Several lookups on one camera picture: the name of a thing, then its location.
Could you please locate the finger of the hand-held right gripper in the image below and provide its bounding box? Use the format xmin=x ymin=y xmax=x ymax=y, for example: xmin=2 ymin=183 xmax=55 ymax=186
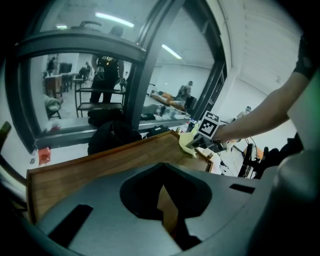
xmin=187 ymin=136 xmax=204 ymax=150

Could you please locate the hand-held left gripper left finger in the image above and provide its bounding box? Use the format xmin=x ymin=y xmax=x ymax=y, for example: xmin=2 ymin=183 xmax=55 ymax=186
xmin=34 ymin=162 xmax=183 ymax=256

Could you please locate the black strapped bag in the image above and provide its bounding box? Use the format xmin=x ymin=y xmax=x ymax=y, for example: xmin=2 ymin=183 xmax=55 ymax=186
xmin=146 ymin=125 xmax=171 ymax=138

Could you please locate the dark window frame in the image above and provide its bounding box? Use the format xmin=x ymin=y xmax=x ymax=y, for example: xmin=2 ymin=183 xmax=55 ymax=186
xmin=4 ymin=0 xmax=227 ymax=153

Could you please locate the yellow cloth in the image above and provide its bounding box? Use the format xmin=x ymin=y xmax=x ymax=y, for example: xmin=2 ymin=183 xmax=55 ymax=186
xmin=179 ymin=124 xmax=201 ymax=158

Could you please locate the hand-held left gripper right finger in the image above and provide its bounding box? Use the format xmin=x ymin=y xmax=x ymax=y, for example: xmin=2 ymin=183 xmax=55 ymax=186
xmin=163 ymin=162 xmax=276 ymax=242

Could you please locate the person's right forearm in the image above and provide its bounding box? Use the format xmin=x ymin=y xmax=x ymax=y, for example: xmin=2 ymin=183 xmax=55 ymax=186
xmin=214 ymin=72 xmax=305 ymax=143

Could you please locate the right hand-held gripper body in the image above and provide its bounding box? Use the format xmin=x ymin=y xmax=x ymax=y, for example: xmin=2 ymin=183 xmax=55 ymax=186
xmin=196 ymin=110 xmax=228 ymax=153

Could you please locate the wooden shelf table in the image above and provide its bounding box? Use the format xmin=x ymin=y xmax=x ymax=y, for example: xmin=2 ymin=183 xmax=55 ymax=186
xmin=26 ymin=129 xmax=215 ymax=236

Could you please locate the red packet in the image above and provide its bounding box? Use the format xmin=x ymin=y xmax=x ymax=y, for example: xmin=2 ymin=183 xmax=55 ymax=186
xmin=37 ymin=147 xmax=52 ymax=166

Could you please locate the person's black clothing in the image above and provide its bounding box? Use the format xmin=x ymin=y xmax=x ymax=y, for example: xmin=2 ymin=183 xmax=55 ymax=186
xmin=259 ymin=32 xmax=317 ymax=180

